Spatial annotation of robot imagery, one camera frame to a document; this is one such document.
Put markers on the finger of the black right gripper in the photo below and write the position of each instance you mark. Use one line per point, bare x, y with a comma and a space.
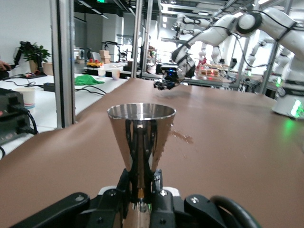
171, 85
160, 85

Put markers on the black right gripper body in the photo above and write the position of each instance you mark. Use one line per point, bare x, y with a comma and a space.
172, 76

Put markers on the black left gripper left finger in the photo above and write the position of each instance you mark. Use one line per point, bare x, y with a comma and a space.
71, 213

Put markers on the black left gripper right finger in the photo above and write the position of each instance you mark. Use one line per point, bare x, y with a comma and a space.
171, 211

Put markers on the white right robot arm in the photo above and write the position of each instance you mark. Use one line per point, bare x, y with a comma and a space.
213, 31

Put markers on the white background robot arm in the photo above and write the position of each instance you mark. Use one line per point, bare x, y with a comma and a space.
190, 21

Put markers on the white paper cup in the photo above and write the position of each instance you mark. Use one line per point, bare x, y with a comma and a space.
116, 74
101, 73

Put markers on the striped paper cup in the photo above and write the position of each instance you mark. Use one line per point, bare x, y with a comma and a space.
26, 97

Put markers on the bare person hand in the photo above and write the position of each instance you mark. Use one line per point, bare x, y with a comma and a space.
4, 65

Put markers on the spilled liquid puddle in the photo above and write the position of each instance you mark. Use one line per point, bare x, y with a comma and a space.
183, 137

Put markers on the stacked cardboard boxes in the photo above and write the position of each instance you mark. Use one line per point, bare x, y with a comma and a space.
105, 56

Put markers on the yellow red toy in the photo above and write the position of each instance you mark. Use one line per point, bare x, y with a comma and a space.
94, 64

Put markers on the green cloth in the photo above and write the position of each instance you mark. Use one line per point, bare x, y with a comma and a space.
88, 80

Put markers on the brown table mat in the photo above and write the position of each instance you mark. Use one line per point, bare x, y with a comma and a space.
225, 147

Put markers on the white work table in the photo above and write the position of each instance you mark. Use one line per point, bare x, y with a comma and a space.
47, 107

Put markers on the black power adapter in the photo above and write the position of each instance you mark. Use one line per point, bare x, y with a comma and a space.
49, 87

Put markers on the black power supply unit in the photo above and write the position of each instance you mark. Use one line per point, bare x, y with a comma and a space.
9, 111

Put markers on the green potted plant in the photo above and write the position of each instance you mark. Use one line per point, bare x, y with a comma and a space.
35, 53

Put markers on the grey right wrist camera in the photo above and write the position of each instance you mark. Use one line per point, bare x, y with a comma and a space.
168, 67

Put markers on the aluminium frame post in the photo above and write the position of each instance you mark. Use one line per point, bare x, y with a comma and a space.
139, 47
63, 71

